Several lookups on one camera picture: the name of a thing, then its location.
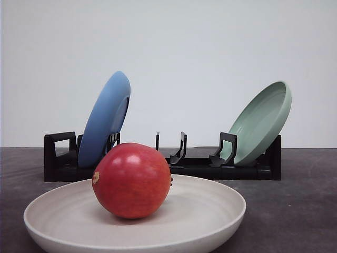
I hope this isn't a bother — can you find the red yellow pomegranate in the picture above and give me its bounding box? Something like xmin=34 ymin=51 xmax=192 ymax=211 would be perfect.
xmin=92 ymin=142 xmax=173 ymax=220

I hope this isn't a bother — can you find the white plate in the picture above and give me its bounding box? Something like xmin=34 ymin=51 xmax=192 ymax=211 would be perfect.
xmin=23 ymin=176 xmax=247 ymax=253

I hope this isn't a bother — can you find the blue plate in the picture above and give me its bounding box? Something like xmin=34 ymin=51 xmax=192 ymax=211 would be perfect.
xmin=78 ymin=71 xmax=131 ymax=168

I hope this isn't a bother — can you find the green plate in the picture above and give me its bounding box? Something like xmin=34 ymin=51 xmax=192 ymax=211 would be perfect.
xmin=221 ymin=81 xmax=292 ymax=166

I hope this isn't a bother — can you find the black plate rack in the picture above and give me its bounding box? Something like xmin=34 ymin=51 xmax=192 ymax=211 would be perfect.
xmin=44 ymin=131 xmax=282 ymax=182

